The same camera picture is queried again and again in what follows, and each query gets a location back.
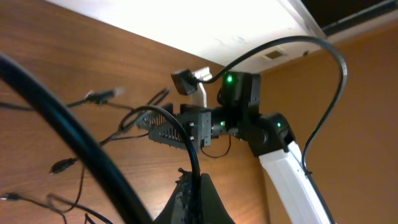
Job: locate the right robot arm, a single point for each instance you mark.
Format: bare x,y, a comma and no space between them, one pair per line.
269,137

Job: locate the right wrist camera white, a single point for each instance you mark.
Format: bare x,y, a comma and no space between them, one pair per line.
189,83

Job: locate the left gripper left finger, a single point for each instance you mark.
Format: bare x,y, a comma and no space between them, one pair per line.
176,210

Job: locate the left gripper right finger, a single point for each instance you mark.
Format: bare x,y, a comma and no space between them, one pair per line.
212,208

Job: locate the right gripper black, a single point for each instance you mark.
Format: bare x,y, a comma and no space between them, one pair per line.
195,120

